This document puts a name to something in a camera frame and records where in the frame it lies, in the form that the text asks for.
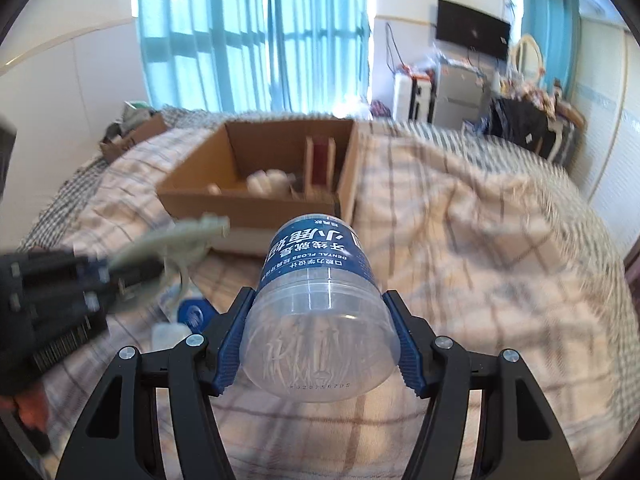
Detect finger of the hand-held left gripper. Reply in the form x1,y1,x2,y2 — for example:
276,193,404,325
84,280,163,317
75,254,168,286

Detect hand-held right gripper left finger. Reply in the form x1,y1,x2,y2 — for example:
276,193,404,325
55,287,256,480

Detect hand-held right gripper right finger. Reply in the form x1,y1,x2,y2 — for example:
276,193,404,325
382,289,584,480

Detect grey-green toy dinosaur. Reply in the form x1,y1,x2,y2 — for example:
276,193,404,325
111,214,232,313

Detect clear jar with blue label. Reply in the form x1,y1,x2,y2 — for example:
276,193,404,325
239,214,402,401

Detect person's left hand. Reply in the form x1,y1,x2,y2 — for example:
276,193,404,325
11,391,51,436

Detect grey checked bed sheet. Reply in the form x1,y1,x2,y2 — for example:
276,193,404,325
17,105,231,253

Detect plaid blanket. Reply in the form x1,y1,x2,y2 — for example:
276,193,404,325
20,125,632,480

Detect small cardboard box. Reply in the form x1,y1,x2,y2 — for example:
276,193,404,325
98,111,169,162

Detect white items in box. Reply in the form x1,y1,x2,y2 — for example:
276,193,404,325
246,169,297,197

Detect red-brown wooden holder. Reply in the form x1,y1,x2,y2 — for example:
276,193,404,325
304,136,337,197

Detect white appliance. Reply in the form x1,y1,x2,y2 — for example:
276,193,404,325
391,72,437,124

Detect chair with dark clothing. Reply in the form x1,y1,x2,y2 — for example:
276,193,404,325
486,91,586,161

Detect white cabinet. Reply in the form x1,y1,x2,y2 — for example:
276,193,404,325
431,56,492,130

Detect blue window curtain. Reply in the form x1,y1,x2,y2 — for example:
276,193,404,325
136,0,377,113

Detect oval white-framed mirror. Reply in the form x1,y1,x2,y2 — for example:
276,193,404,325
509,33,544,82

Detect blue side curtain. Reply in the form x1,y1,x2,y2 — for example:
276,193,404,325
516,0,585,107

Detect hanging wall cable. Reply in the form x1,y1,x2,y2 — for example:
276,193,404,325
384,21,407,73

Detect black wall television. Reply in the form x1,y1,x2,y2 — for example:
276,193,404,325
435,0,513,61

